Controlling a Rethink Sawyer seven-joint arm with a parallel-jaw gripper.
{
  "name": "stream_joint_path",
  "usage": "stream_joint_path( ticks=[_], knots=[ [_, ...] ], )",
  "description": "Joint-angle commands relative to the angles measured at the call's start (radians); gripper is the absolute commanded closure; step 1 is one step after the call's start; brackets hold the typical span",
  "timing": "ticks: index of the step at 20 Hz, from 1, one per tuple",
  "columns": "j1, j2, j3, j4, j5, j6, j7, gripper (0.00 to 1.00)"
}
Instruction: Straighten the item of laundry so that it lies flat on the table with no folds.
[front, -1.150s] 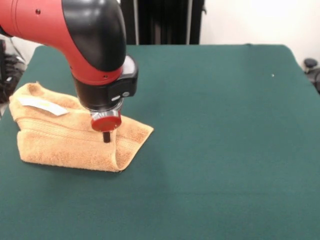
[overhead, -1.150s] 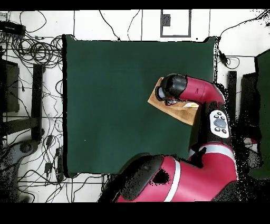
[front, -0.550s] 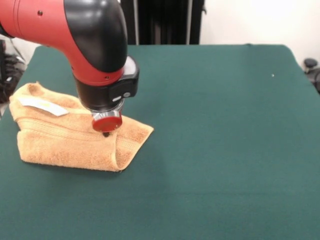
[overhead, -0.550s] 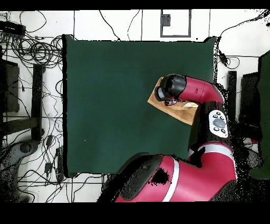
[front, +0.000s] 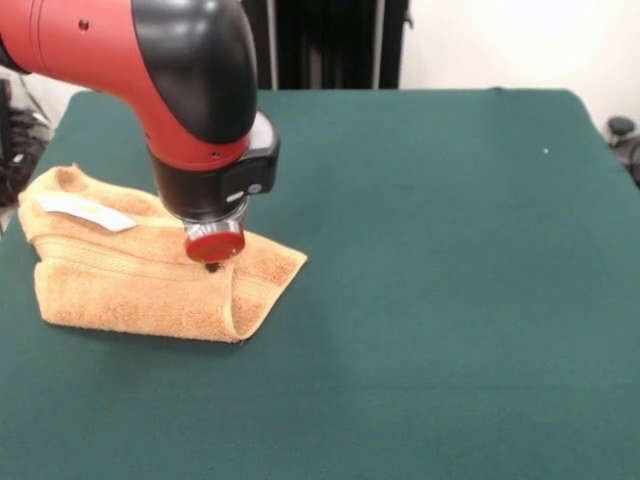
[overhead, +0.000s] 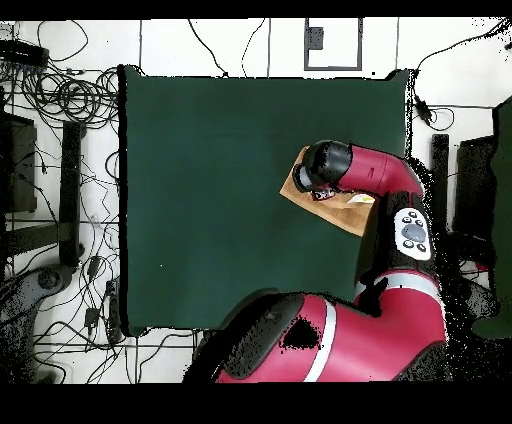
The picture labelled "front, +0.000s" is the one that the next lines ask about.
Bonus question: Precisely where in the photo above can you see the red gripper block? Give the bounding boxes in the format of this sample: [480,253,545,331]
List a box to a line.
[184,231,247,275]

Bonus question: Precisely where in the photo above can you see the tan terry towel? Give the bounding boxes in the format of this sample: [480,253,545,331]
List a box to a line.
[17,162,309,345]

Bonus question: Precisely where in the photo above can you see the dark green table cloth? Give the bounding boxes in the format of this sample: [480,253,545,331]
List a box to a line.
[0,87,640,480]

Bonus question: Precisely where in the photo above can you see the black equipment pile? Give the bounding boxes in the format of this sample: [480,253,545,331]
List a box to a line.
[0,74,52,207]

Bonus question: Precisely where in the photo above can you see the black chair caster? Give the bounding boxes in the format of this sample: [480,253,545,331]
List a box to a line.
[607,115,640,189]

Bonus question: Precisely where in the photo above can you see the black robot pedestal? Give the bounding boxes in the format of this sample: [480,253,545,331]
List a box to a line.
[239,0,416,91]

